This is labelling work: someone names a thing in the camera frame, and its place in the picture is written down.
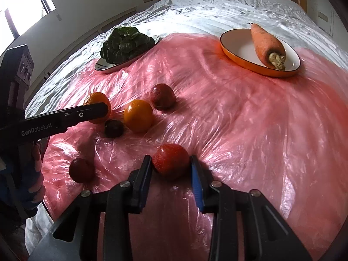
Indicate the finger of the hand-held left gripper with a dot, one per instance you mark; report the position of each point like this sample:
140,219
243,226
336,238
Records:
89,112

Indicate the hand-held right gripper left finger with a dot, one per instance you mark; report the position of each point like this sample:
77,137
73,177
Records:
145,175

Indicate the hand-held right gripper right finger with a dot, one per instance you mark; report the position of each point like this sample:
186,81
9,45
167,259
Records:
197,186

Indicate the orange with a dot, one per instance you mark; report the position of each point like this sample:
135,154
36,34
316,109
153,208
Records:
138,115
98,98

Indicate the red apple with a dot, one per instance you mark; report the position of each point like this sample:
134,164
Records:
170,160

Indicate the red plum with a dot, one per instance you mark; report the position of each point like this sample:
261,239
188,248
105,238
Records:
162,96
81,170

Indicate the person's left hand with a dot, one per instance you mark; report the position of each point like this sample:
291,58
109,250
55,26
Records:
30,174

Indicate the dark purple plum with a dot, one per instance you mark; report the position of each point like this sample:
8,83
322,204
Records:
114,129

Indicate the white patterned plate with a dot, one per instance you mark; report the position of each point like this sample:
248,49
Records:
104,65

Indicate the dark green leafy vegetable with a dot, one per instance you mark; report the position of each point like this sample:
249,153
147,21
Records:
125,46

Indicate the pink plastic sheet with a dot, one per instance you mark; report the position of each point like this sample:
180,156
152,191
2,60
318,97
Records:
244,119

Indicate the window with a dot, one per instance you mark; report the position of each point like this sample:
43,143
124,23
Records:
19,0

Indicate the orange rimmed oval dish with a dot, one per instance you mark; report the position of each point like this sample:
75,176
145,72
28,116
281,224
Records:
239,46

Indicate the white bed sheet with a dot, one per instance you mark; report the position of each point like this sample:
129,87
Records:
206,8

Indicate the carrot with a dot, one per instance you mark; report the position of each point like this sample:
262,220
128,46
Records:
263,43

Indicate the white wardrobe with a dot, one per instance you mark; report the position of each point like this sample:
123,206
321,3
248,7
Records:
339,32

